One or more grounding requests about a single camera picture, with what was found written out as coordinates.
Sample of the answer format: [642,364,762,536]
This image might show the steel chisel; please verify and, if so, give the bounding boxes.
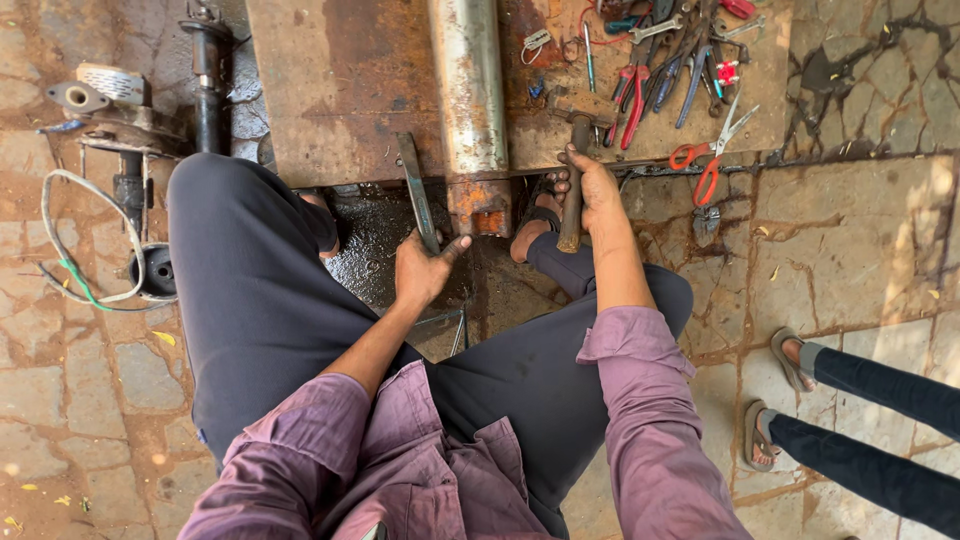
[396,132,442,256]

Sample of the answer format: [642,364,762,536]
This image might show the rusty metal work plate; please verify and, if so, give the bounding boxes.
[245,0,795,190]

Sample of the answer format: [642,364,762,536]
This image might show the person's dark trousers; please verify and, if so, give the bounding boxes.
[166,152,696,540]

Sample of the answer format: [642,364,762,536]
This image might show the red-handled pliers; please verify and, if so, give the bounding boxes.
[604,63,652,151]

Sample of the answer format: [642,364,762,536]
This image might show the thin metal wire frame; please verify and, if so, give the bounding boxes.
[408,307,472,360]

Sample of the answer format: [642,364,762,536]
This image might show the person's black sandal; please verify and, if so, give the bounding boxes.
[516,174,565,235]

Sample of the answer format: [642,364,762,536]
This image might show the person's right hand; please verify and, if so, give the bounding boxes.
[554,144,625,235]

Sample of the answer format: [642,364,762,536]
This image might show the wooden-handled rusty hammer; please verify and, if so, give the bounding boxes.
[547,87,618,255]

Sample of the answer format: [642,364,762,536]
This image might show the white cable loop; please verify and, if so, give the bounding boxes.
[33,168,175,314]

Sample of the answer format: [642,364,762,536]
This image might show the black round rubber mount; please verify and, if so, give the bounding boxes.
[126,242,180,303]

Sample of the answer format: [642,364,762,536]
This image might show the heap of dark hand tools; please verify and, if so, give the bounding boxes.
[600,0,768,121]

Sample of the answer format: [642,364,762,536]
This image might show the person's purple shirt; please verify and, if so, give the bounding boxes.
[177,304,755,540]

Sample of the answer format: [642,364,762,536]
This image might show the black suspension strut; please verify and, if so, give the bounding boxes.
[177,2,235,156]

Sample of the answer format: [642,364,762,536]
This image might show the person's left hand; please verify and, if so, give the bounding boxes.
[394,229,474,311]

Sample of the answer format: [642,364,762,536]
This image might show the small grey metal piece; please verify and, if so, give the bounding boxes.
[691,204,722,249]

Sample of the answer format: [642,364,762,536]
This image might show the person's right foot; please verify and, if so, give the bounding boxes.
[509,171,573,265]

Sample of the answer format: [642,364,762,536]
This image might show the person's left foot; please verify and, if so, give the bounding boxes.
[294,187,343,261]

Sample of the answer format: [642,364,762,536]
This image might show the orange-handled scissors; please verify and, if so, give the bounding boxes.
[668,91,761,210]

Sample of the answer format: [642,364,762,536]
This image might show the green wire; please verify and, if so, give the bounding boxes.
[57,257,115,312]

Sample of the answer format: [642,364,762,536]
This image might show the rusty grey machine housing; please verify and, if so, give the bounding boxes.
[43,62,190,160]

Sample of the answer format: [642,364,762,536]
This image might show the rusty grey metal cylinder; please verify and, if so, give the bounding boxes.
[426,0,516,239]

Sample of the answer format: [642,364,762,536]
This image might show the blue-handled pliers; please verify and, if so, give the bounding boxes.
[652,43,715,131]

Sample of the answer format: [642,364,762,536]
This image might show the thin green-handled screwdriver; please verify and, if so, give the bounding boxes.
[582,20,599,96]

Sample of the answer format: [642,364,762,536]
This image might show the silver open-end spanner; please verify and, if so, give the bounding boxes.
[628,13,685,46]

